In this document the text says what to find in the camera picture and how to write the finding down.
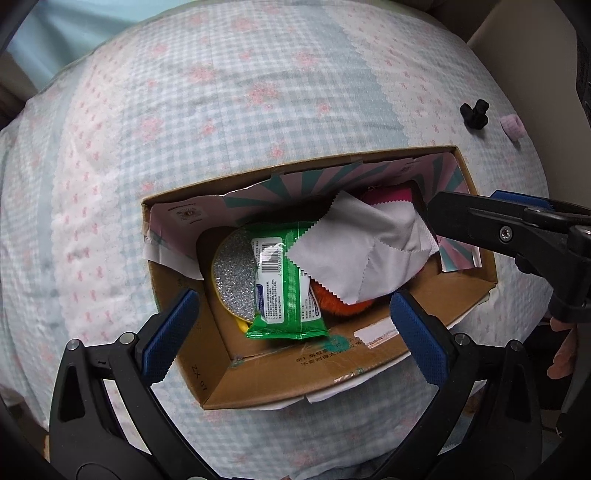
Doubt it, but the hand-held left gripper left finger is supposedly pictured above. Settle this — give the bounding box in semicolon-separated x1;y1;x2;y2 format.
48;290;218;480

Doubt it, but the cardboard box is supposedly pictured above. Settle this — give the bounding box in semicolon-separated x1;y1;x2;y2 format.
141;145;499;411

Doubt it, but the orange fluffy pompom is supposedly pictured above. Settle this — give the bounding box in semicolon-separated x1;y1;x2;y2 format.
310;276;393;320

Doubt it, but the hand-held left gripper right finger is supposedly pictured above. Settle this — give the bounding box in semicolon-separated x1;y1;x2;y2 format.
369;290;543;480

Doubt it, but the light blue hanging cloth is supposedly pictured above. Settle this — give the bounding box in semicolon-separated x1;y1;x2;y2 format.
9;0;195;90

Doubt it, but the white cleaning cloth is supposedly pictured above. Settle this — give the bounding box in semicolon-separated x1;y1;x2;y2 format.
286;190;439;306

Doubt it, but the pink red cloth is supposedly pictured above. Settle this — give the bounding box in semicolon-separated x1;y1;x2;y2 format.
360;182;424;210

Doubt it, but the person's right hand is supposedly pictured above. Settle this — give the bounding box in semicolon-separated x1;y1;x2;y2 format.
547;320;577;380

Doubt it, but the checked floral bed sheet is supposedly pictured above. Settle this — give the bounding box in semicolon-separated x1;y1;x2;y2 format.
0;0;561;480

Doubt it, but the pink fluffy scrunchie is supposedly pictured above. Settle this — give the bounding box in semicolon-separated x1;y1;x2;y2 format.
499;115;526;142

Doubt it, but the black hair tie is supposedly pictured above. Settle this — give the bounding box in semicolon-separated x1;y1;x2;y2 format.
460;98;490;130

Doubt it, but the round glitter compact mirror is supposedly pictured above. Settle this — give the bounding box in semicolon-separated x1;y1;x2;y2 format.
211;226;260;333

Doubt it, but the green snack packet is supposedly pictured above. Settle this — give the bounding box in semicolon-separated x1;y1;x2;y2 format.
245;222;330;341

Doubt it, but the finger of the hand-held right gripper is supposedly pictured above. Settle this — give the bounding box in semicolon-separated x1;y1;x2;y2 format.
427;191;573;258
490;190;591;227

